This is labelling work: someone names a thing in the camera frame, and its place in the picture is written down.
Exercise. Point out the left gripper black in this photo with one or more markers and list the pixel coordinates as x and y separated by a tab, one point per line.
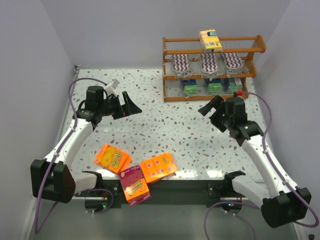
120	107

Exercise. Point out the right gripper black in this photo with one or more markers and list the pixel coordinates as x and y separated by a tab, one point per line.
218	116

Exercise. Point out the blue green sponge pack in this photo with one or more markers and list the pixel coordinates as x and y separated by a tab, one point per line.
189	87
232	85
214	86

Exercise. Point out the pink grey zigzag sponge pack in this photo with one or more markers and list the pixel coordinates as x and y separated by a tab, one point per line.
233	63

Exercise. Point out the orange Scrub Daddy box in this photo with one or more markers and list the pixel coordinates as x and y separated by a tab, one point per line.
112	158

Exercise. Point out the silver scourer pack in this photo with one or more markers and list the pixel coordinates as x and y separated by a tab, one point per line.
181	66

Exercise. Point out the orange Scrub Mommy box back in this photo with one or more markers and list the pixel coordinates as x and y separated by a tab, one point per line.
158	167

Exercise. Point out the yellow sponge pack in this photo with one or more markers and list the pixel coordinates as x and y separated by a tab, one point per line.
210	41

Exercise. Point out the pink Scrub Mommy box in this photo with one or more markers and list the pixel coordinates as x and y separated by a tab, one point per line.
134	185

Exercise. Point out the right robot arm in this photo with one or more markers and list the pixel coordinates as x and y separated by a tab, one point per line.
281	201

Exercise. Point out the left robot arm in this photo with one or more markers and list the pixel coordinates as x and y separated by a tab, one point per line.
51	178

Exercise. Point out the orange wooden shelf rack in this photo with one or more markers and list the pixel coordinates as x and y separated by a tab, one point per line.
245	46

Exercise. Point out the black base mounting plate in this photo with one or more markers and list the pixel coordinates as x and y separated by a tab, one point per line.
163	192

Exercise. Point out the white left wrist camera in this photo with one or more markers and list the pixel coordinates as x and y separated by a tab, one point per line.
110	88

